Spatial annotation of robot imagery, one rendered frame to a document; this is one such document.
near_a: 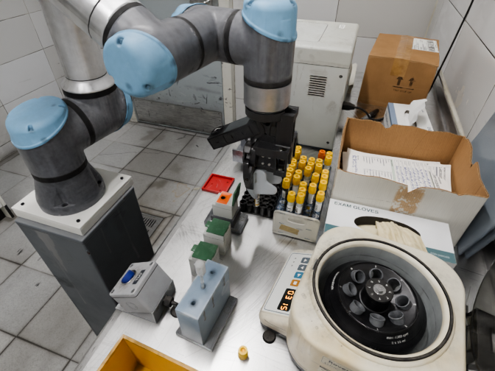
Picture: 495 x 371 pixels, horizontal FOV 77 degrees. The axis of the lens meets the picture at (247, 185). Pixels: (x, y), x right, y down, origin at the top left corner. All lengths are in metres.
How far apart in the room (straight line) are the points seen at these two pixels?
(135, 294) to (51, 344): 1.21
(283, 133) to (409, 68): 0.82
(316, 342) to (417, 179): 0.52
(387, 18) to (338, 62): 1.33
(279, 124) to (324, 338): 0.32
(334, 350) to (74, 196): 0.62
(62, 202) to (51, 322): 1.06
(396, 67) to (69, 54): 1.01
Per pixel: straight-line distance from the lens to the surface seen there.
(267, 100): 0.48
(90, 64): 0.77
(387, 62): 1.28
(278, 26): 0.45
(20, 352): 1.81
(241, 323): 0.60
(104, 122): 0.80
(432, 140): 0.92
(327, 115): 0.94
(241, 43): 0.47
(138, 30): 0.41
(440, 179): 0.89
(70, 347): 1.72
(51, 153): 0.75
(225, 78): 2.44
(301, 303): 0.50
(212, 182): 0.85
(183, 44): 0.43
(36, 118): 0.74
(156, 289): 0.59
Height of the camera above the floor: 1.42
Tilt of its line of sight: 41 degrees down
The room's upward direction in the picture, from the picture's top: straight up
